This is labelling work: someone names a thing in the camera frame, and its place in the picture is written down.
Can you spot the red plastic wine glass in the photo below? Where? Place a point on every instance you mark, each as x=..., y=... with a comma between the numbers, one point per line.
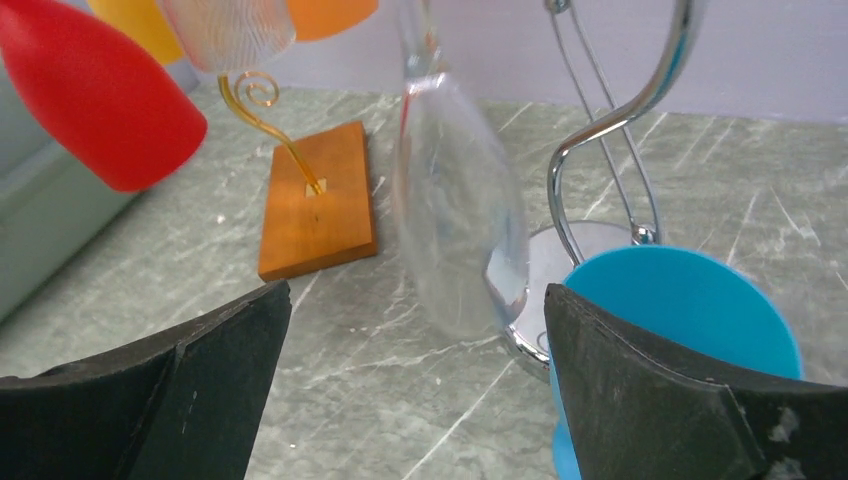
x=99, y=94

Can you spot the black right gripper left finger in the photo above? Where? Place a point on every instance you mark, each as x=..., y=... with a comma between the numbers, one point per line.
x=183, y=403

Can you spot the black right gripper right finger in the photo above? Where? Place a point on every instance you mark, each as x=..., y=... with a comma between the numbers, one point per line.
x=639, y=406

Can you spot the orange plastic wine glass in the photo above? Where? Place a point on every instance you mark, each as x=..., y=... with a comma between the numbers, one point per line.
x=316, y=20

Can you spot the yellow plastic wine glass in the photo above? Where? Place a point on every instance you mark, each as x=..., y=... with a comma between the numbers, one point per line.
x=144, y=23

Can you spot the gold wire rack wooden base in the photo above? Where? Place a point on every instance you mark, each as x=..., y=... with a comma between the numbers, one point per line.
x=319, y=209

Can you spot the chrome wire glass rack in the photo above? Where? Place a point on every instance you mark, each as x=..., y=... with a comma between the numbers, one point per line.
x=555, y=251

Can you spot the clear wine glass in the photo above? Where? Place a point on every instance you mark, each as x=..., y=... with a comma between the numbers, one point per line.
x=220, y=36
x=457, y=202

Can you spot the clear plastic storage bin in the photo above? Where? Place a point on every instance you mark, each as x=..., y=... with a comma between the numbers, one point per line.
x=51, y=204

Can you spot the blue plastic wine glass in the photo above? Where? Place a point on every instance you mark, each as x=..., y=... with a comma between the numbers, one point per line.
x=690, y=299

